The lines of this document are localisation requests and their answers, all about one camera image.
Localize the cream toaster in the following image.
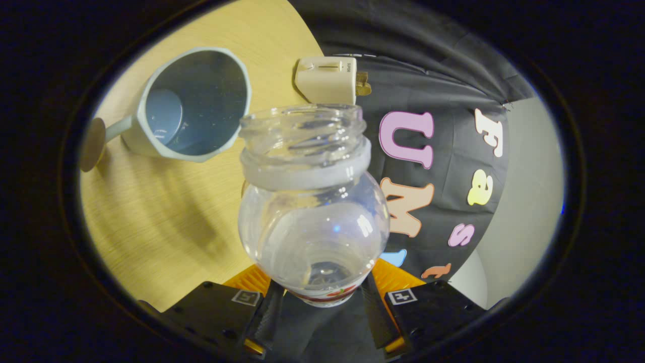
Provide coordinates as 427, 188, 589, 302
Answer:
294, 56, 358, 105

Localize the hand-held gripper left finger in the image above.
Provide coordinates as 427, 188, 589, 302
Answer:
139, 264, 285, 359

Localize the pale green cup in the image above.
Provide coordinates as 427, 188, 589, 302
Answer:
80, 47, 252, 173

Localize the clear plastic juice bottle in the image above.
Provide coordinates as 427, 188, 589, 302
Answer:
238, 104, 391, 308

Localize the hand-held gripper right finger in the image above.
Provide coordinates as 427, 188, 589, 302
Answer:
360, 259, 509, 359

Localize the wooden table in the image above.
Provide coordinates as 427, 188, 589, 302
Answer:
80, 0, 326, 312

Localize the black backdrop cloth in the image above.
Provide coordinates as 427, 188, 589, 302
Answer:
280, 0, 537, 363

